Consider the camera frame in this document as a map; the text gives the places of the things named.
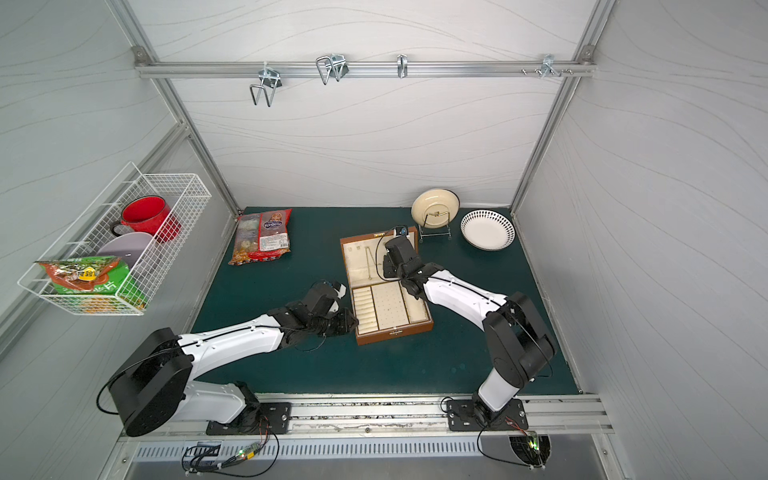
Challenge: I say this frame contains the brown wooden jewelry box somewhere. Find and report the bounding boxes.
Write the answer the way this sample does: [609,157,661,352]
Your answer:
[340,231,434,346]

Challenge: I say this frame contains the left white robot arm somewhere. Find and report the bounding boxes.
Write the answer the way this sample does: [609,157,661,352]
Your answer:
[106,281,359,437]

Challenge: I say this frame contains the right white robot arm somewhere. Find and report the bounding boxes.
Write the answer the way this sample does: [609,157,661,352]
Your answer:
[383,236,557,419]

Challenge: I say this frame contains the cream plate on stand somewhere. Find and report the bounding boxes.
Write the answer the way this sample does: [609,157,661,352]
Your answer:
[411,189,460,229]

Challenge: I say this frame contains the white bowl dotted rim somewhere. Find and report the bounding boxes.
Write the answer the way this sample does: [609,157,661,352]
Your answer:
[460,209,516,251]

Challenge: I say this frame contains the red candy bag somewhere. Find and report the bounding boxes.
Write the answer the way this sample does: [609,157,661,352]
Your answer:
[229,209,292,265]

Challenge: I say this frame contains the small metal hook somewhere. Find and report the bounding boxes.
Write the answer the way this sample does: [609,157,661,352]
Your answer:
[396,54,408,79]

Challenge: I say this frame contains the metal hook centre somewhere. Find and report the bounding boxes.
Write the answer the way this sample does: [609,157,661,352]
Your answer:
[315,54,349,85]

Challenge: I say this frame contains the red enamel mug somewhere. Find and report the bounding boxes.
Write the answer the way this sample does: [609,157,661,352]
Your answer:
[110,196,182,243]

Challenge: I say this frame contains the grey plate in basket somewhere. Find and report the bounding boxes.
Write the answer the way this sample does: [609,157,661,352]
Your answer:
[97,232,159,271]

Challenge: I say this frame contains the metal double hook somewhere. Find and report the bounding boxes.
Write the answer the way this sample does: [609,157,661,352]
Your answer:
[249,65,282,108]

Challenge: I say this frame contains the green snack bag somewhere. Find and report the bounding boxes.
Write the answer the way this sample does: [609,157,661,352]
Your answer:
[36,255,147,315]

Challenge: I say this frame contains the wire plate stand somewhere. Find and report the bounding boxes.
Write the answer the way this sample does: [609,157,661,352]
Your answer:
[418,210,452,242]

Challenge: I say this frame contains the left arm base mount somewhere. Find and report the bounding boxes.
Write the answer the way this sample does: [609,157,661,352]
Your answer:
[205,402,292,436]

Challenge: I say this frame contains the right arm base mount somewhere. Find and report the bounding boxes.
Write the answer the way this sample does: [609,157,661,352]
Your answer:
[439,397,529,432]

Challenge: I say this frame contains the electronics board with wires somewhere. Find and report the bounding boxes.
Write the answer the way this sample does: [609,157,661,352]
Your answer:
[180,442,265,478]

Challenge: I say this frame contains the aluminium top rail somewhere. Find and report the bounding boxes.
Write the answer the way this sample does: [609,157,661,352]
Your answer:
[135,59,598,80]

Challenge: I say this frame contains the white wire wall basket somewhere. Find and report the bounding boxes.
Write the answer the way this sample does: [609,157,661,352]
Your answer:
[17,163,211,316]

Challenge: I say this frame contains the metal bracket hook right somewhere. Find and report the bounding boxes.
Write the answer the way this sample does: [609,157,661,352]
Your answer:
[520,55,573,79]

